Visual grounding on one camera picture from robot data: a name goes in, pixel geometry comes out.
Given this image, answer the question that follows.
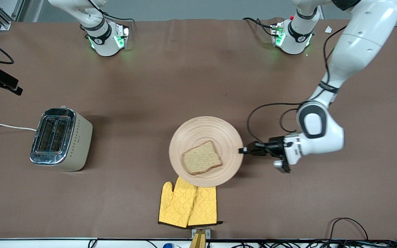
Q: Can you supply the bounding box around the brown bread toast slice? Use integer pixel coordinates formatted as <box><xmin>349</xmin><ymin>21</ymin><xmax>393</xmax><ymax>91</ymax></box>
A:
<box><xmin>181</xmin><ymin>140</ymin><xmax>223</xmax><ymax>176</ymax></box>

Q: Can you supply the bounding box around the black looped cable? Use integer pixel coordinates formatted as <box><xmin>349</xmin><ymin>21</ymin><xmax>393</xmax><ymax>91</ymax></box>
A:
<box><xmin>327</xmin><ymin>217</ymin><xmax>369</xmax><ymax>241</ymax></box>

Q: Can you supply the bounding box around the yellow quilted oven mitt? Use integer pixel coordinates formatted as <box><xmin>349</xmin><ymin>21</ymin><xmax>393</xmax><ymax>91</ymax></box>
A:
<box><xmin>159</xmin><ymin>177</ymin><xmax>197</xmax><ymax>228</ymax></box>
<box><xmin>187</xmin><ymin>185</ymin><xmax>217</xmax><ymax>226</ymax></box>

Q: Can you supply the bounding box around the silver beige two-slot toaster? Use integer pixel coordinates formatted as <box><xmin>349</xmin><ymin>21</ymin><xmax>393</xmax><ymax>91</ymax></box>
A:
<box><xmin>30</xmin><ymin>105</ymin><xmax>93</xmax><ymax>172</ymax></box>

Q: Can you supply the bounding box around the black base cable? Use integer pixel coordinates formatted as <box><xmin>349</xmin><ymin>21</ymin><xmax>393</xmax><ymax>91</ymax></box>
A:
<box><xmin>242</xmin><ymin>17</ymin><xmax>275</xmax><ymax>37</ymax></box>
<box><xmin>88</xmin><ymin>0</ymin><xmax>136</xmax><ymax>23</ymax></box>

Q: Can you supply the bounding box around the white toaster power cord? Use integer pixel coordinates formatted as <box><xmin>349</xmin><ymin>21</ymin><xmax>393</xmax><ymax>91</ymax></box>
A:
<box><xmin>0</xmin><ymin>123</ymin><xmax>37</xmax><ymax>132</ymax></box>

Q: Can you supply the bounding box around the small metal bracket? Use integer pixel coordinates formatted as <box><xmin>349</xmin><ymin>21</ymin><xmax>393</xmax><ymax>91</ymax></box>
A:
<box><xmin>192</xmin><ymin>228</ymin><xmax>211</xmax><ymax>239</ymax></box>

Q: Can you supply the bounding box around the brown table cover mat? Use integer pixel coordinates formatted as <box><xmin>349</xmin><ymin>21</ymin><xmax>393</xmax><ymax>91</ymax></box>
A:
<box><xmin>0</xmin><ymin>18</ymin><xmax>397</xmax><ymax>240</ymax></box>

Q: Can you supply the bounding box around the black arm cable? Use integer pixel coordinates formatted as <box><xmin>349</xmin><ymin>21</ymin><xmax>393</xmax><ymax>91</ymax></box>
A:
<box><xmin>246</xmin><ymin>26</ymin><xmax>347</xmax><ymax>145</ymax></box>

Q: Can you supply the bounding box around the round beige wooden plate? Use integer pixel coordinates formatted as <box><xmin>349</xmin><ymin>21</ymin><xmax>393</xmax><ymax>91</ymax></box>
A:
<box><xmin>169</xmin><ymin>116</ymin><xmax>244</xmax><ymax>188</ymax></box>

